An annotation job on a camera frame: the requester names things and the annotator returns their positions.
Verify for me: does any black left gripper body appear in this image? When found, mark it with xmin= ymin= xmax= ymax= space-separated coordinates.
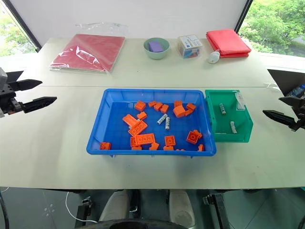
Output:
xmin=0 ymin=82 xmax=25 ymax=116

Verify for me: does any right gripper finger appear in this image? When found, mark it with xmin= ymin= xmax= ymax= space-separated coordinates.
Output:
xmin=262 ymin=109 xmax=299 ymax=129
xmin=278 ymin=95 xmax=302 ymax=108

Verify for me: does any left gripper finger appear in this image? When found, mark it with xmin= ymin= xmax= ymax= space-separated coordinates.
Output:
xmin=16 ymin=79 xmax=43 ymax=92
xmin=22 ymin=96 xmax=58 ymax=114

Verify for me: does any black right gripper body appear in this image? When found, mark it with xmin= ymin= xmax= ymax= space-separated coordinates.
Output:
xmin=290 ymin=96 xmax=305 ymax=132

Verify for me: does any green plastic bin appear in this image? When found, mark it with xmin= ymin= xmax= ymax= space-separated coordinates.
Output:
xmin=204 ymin=89 xmax=254 ymax=144

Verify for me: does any clear plastic card box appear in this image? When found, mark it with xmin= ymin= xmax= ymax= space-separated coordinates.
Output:
xmin=176 ymin=35 xmax=204 ymax=60

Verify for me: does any black triangular plate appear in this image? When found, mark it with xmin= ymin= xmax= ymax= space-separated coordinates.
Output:
xmin=4 ymin=70 xmax=25 ymax=83

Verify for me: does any black angular panel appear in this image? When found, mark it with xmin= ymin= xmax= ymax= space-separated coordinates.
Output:
xmin=266 ymin=69 xmax=305 ymax=97

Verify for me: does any white paper label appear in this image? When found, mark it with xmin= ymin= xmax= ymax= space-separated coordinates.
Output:
xmin=235 ymin=93 xmax=246 ymax=112

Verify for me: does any red mat in plastic bag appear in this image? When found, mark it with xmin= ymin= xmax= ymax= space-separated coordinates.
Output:
xmin=49 ymin=22 xmax=129 ymax=75

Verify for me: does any blue plastic tray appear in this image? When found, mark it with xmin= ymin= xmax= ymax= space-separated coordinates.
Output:
xmin=86 ymin=88 xmax=218 ymax=158

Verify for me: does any red folded cloth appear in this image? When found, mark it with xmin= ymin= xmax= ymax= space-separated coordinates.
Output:
xmin=205 ymin=29 xmax=252 ymax=59

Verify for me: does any flat orange building plate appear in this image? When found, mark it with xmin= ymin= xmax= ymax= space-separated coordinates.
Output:
xmin=127 ymin=120 xmax=149 ymax=137
xmin=122 ymin=114 xmax=140 ymax=127

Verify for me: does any large orange building block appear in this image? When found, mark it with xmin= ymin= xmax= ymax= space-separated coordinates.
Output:
xmin=172 ymin=105 xmax=187 ymax=118

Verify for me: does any pale green bowl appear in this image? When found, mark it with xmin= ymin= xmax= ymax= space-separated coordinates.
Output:
xmin=143 ymin=37 xmax=171 ymax=61

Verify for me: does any pale grey rounded leg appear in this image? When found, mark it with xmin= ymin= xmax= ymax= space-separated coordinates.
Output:
xmin=169 ymin=189 xmax=196 ymax=228
xmin=98 ymin=190 xmax=131 ymax=222

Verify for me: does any purple block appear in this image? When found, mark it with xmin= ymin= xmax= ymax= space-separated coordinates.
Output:
xmin=148 ymin=41 xmax=167 ymax=53

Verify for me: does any white string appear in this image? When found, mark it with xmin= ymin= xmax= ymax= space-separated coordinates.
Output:
xmin=263 ymin=82 xmax=280 ymax=92

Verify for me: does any black window frame bar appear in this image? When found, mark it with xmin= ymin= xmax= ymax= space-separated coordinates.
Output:
xmin=234 ymin=0 xmax=254 ymax=33
xmin=5 ymin=0 xmax=41 ymax=52

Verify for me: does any black cable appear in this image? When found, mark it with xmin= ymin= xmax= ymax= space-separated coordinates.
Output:
xmin=0 ymin=187 xmax=10 ymax=229

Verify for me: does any black table bracket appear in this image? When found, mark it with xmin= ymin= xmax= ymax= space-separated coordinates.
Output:
xmin=202 ymin=193 xmax=226 ymax=229
xmin=75 ymin=196 xmax=93 ymax=224

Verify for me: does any thin white cable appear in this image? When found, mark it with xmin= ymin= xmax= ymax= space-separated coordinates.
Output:
xmin=65 ymin=190 xmax=99 ymax=224

